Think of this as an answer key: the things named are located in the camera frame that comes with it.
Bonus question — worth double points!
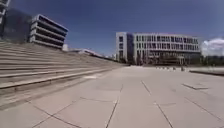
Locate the low white building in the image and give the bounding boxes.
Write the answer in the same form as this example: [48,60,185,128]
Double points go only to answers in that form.
[68,48,104,58]

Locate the pale stone slab plaza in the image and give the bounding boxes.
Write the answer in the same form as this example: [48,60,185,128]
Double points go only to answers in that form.
[0,65,224,128]

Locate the wide grey stone steps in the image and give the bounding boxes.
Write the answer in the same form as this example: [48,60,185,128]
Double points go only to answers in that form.
[0,40,126,108]

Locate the dark glass building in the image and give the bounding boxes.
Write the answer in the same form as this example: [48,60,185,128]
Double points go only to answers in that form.
[0,7,33,44]

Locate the white building with balconies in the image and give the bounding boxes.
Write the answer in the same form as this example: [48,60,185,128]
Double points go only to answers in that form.
[28,13,69,50]

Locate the white building with many windows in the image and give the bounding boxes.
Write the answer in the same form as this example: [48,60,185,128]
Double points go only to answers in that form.
[115,31,202,66]

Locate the row of dark bollards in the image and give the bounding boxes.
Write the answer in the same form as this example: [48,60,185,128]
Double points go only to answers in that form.
[155,66,185,72]

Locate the low stone platform edge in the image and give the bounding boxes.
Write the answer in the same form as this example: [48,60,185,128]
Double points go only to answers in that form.
[188,67,224,77]

